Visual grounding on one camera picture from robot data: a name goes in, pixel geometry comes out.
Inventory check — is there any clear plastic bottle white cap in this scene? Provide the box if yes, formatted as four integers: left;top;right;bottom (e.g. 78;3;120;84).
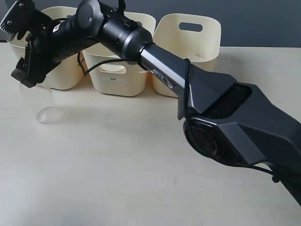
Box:
20;82;62;124

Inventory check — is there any cream plastic bin right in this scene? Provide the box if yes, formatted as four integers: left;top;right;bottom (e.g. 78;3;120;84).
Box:
150;13;222;99

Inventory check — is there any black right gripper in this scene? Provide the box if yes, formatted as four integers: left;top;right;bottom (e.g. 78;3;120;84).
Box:
11;17;82;88

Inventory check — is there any cream plastic bin left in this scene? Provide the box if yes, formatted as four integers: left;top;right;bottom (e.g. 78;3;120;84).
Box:
8;6;83;90

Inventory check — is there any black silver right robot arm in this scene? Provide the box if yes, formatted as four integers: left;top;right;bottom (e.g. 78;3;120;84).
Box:
1;0;301;202

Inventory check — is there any cream plastic bin middle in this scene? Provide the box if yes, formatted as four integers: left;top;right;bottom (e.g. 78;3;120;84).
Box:
83;12;156;97

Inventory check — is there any cream plastic bin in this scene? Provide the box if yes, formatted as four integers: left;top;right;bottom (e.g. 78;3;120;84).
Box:
83;12;156;97
150;13;222;99
8;6;83;90

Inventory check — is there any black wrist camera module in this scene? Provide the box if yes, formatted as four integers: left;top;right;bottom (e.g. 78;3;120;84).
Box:
0;0;53;41

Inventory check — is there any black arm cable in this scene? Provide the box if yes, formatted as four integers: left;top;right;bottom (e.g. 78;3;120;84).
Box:
76;50;280;183

